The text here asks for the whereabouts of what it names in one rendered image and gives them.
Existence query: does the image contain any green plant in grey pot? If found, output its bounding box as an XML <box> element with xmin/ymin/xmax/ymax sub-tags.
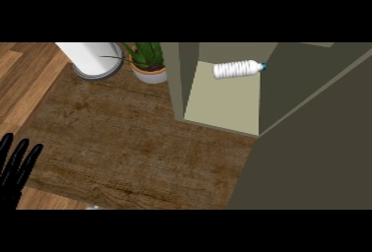
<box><xmin>100</xmin><ymin>42</ymin><xmax>168</xmax><ymax>85</ymax></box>

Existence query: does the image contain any olive green open cabinet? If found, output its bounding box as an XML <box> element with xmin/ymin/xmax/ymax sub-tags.
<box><xmin>159</xmin><ymin>42</ymin><xmax>335</xmax><ymax>137</ymax></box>

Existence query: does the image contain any white ribbed water bottle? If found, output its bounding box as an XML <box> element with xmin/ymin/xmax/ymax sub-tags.
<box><xmin>212</xmin><ymin>59</ymin><xmax>268</xmax><ymax>81</ymax></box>

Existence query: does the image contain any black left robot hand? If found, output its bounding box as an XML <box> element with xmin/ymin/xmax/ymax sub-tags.
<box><xmin>0</xmin><ymin>132</ymin><xmax>45</xmax><ymax>211</ymax></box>

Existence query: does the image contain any olive green cabinet door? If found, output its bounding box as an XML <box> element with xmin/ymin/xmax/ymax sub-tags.
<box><xmin>225</xmin><ymin>42</ymin><xmax>372</xmax><ymax>211</ymax></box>

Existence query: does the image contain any white cylindrical appliance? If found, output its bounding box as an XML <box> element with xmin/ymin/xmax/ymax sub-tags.
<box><xmin>53</xmin><ymin>42</ymin><xmax>127</xmax><ymax>82</ymax></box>

